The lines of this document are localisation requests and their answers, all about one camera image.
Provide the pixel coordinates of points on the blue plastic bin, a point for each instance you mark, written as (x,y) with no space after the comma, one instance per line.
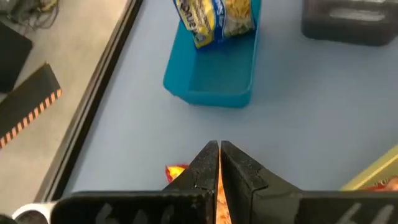
(214,74)

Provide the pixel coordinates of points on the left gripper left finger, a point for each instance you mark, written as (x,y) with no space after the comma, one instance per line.
(202,168)

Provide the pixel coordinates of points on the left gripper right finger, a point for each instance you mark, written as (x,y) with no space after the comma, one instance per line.
(245,186)

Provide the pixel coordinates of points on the dark smoky plastic bin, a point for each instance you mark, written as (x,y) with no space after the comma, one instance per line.
(351,28)

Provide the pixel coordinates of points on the blue soy sauce ramen pack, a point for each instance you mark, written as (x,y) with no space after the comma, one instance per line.
(217,18)

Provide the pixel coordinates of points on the black hazard-striped floor mat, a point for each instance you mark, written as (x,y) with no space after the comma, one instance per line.
(28,105)

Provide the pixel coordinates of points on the orange chicken ramen pack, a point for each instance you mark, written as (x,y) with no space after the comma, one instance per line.
(175,171)

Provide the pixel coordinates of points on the black metal table frame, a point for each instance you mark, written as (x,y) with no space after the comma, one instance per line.
(93,96)

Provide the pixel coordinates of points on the black flat floor plate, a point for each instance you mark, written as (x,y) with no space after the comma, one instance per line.
(12,56)

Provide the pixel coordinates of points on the yellow-green plastic bin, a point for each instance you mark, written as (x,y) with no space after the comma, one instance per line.
(373,171)

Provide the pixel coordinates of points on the red beef ramen pack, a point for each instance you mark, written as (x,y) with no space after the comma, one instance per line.
(385,185)

